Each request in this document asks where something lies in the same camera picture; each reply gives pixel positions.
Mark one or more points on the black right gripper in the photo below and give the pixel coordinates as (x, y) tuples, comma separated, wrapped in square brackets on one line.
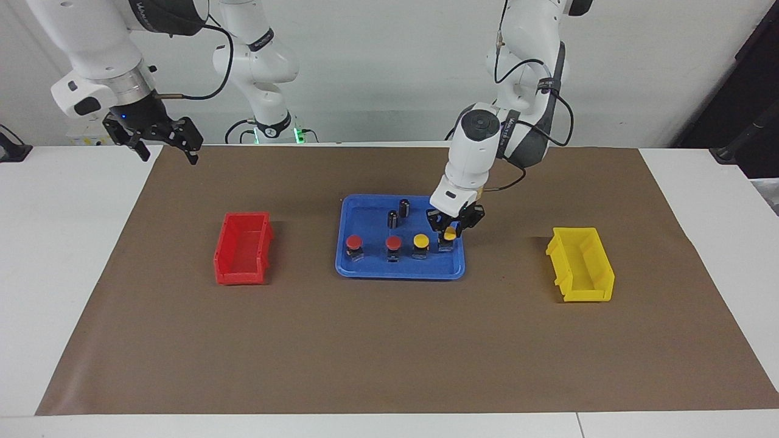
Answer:
[(143, 118)]

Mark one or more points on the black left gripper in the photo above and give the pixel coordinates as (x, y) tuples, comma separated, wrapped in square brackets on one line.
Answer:
[(453, 221)]

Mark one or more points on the yellow push button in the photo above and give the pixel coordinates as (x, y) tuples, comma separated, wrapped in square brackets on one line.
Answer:
[(449, 235), (420, 241)]

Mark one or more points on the red push button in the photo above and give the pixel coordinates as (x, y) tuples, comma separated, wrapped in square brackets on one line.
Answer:
[(354, 241), (393, 243)]

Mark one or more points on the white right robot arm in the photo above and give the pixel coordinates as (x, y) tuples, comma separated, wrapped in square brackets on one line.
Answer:
[(91, 48)]

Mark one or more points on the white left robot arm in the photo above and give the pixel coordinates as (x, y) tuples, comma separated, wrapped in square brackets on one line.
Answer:
[(475, 152)]

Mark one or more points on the blue plastic tray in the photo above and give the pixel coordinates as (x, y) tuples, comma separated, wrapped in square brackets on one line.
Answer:
[(371, 261)]

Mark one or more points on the small black cylinder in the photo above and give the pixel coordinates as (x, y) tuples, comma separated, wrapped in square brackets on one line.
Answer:
[(404, 207), (392, 219)]

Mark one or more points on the green lit power strip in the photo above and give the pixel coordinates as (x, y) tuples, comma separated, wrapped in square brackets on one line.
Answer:
[(301, 135)]

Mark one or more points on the yellow plastic bin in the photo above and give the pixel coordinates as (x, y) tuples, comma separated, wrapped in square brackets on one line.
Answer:
[(587, 286)]

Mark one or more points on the red plastic bin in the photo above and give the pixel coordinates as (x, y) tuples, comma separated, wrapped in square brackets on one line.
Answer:
[(234, 267)]

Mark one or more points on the brown paper table mat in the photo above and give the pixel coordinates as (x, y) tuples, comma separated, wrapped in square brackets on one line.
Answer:
[(365, 353)]

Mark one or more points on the black side panel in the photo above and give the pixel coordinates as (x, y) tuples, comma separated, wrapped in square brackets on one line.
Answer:
[(718, 91)]

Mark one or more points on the black stand leg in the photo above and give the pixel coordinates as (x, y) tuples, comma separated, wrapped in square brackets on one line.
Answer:
[(739, 143)]

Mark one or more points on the white wall outlet box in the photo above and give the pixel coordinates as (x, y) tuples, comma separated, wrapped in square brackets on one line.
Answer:
[(85, 139)]

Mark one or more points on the black clamp mount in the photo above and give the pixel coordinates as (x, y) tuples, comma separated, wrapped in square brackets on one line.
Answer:
[(12, 152)]

